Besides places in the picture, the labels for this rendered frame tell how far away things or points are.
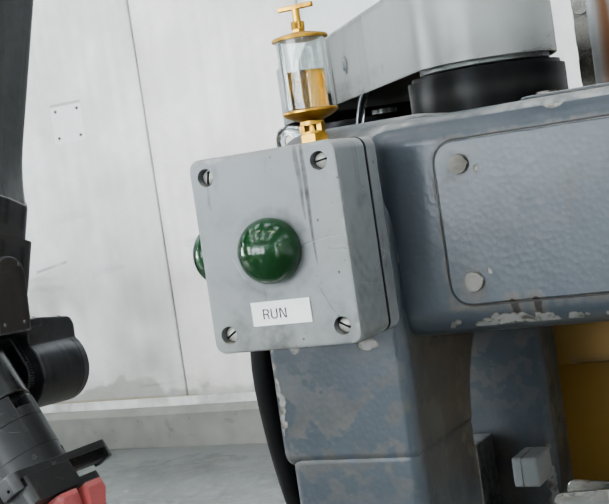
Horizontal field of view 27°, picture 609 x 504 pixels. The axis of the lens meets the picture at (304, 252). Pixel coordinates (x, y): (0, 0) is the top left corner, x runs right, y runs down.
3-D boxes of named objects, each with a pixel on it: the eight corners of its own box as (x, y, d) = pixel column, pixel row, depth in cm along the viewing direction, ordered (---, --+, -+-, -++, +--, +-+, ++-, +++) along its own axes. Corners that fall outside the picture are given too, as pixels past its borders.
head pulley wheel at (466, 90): (389, 127, 70) (382, 82, 70) (445, 123, 78) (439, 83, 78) (545, 101, 66) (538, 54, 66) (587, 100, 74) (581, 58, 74)
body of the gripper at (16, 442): (118, 458, 93) (67, 375, 94) (23, 496, 84) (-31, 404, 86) (67, 501, 96) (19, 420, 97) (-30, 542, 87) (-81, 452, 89)
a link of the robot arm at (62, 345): (-100, 267, 92) (-9, 257, 89) (2, 257, 103) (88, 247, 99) (-83, 428, 93) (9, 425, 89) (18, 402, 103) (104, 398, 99)
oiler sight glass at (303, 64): (277, 113, 63) (266, 44, 63) (299, 112, 65) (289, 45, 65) (321, 105, 62) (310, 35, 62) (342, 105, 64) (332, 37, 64)
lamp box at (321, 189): (216, 355, 58) (187, 162, 58) (262, 338, 62) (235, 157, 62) (362, 343, 55) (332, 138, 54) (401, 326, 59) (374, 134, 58)
